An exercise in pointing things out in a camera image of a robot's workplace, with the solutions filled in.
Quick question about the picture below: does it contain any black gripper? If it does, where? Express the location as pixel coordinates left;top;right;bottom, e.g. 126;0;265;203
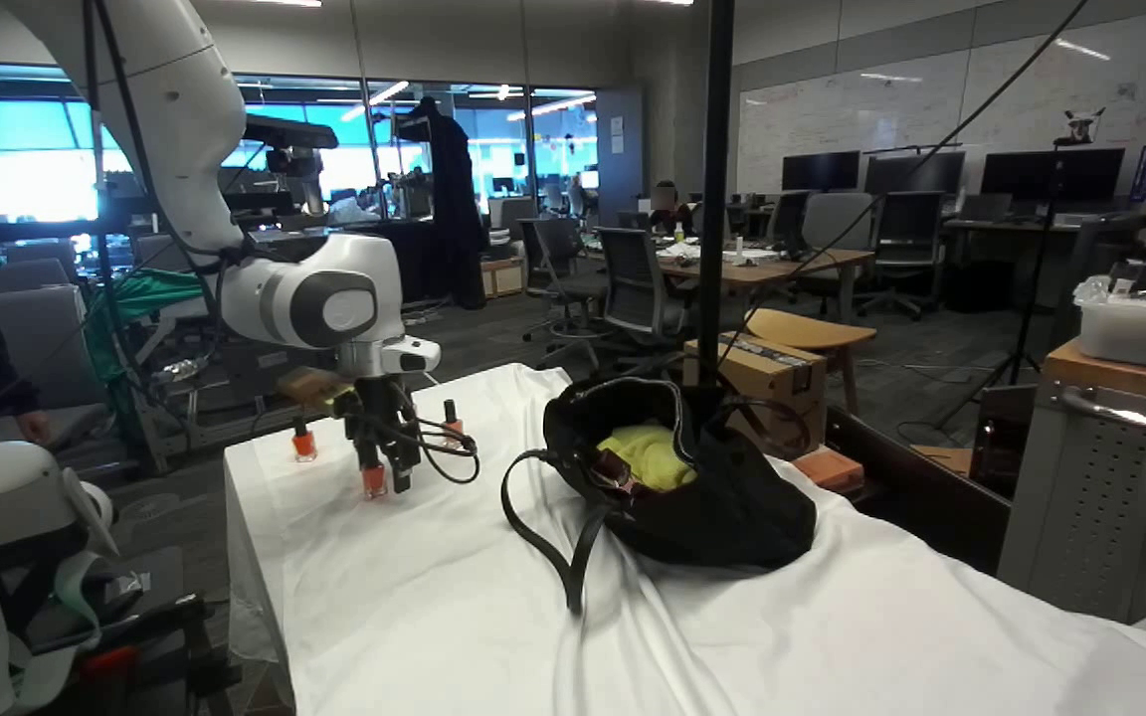
330;374;426;496

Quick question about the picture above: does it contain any white tablecloth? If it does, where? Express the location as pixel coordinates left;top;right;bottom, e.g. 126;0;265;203
222;357;1146;716

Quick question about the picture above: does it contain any black hanging jacket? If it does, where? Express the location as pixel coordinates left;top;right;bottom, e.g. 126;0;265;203
390;91;488;309

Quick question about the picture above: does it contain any yellow cloth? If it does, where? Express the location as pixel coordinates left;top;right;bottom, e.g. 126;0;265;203
594;421;702;496

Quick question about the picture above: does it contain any grey office chair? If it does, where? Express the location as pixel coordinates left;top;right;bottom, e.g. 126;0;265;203
594;223;691;353
521;215;606;344

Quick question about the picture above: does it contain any green cloth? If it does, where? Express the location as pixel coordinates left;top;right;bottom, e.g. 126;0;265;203
78;268;216;392

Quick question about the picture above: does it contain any grey armchair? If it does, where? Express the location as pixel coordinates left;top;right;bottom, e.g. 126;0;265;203
0;278;110;455

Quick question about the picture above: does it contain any seated person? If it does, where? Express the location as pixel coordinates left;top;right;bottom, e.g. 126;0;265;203
649;177;702;245

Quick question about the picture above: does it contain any cardboard box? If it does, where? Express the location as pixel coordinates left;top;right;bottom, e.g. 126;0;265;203
681;331;832;457

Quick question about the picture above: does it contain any wooden office table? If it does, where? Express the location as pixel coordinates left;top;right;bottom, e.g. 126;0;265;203
649;238;877;324

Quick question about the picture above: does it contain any black vertical pole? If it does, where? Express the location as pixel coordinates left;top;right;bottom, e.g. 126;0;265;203
687;0;742;451

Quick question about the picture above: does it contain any orange block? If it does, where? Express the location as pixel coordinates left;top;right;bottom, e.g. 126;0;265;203
792;443;869;496

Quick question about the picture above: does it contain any dark brown crate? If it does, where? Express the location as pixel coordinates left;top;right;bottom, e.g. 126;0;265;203
818;405;1017;579

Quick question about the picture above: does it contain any black office chair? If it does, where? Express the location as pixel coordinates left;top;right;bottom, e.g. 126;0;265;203
865;188;951;320

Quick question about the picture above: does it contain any grey cabinet with wooden top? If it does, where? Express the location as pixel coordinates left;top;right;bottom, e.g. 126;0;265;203
995;336;1146;621

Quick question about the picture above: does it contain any wide black computer monitor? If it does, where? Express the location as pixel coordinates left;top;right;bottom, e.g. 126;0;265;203
980;145;1129;213

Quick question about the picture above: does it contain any white plastic tub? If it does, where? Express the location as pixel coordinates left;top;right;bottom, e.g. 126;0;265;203
1069;272;1146;369

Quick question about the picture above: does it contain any black tripod stand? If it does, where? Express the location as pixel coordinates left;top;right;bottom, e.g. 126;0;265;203
930;107;1110;433

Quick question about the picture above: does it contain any black camera bar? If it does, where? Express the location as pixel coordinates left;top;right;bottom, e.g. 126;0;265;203
244;111;341;152

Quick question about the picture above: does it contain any black bag with strap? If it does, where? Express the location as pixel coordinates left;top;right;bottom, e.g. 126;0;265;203
496;369;824;616

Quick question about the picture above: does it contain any black hanging cable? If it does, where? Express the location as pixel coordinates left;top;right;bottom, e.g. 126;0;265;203
755;0;1090;292

